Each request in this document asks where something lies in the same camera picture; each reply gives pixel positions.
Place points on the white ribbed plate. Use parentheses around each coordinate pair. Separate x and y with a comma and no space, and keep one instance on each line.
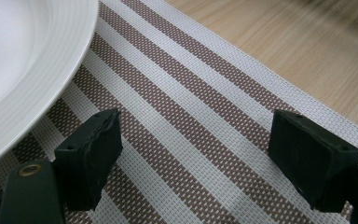
(21,68)

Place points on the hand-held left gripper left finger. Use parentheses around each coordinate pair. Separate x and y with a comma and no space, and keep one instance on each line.
(88,161)

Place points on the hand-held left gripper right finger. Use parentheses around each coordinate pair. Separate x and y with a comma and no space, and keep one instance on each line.
(310,161)

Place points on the brown white striped placemat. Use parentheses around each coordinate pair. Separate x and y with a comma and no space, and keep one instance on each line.
(192,140)

